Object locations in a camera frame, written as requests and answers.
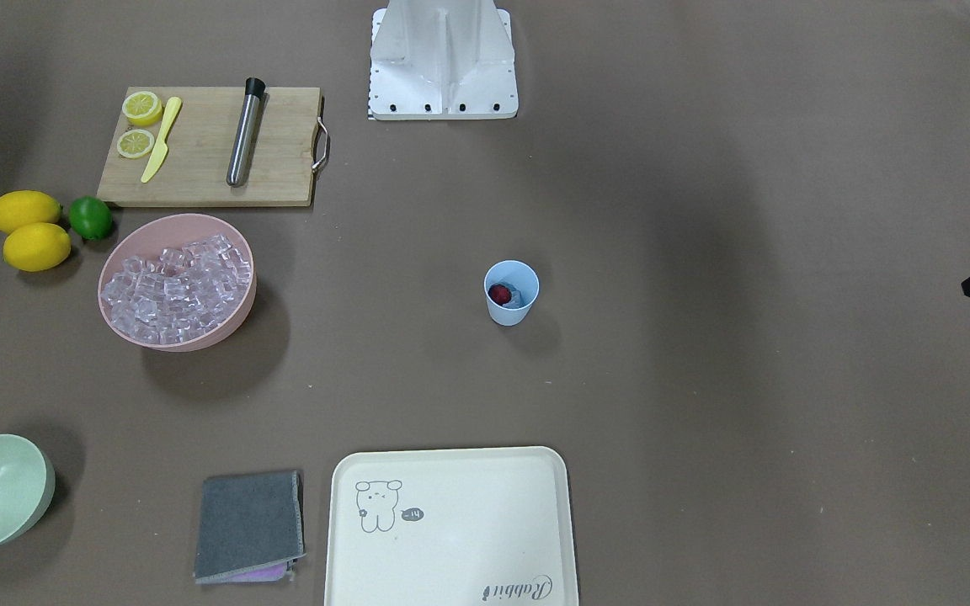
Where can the clear ice cube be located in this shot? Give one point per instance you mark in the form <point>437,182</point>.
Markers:
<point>516,298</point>

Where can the red strawberry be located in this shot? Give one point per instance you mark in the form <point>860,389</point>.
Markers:
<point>498,294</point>

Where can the blue plastic cup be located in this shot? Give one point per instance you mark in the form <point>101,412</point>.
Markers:
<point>512,273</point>

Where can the pink bowl of ice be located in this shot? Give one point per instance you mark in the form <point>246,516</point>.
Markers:
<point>179,283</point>

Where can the cream rabbit tray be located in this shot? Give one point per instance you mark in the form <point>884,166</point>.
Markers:
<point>486,526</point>

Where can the metal rod with black tip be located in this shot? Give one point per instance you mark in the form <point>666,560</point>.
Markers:
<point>246,135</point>

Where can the grey folded cloth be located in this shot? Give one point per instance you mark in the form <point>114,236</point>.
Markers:
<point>250,528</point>

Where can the wooden cutting board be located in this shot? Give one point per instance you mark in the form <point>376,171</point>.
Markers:
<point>283,167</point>

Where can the yellow plastic knife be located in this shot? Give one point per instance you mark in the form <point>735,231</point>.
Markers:
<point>160,148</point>

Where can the lemon slice lower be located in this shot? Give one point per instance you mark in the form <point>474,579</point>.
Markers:
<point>142,109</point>

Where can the lemon slice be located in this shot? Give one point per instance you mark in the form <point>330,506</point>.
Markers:
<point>135,143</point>
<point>142,109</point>

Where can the lemon slice upper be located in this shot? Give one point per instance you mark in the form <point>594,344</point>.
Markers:
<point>135,143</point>

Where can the green lime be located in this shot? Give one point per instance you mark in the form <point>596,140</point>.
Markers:
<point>90,218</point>

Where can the yellow lemon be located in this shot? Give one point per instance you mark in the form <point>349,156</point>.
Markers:
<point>27,206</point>
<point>36,247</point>

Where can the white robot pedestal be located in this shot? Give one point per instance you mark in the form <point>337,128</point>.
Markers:
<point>442,60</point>

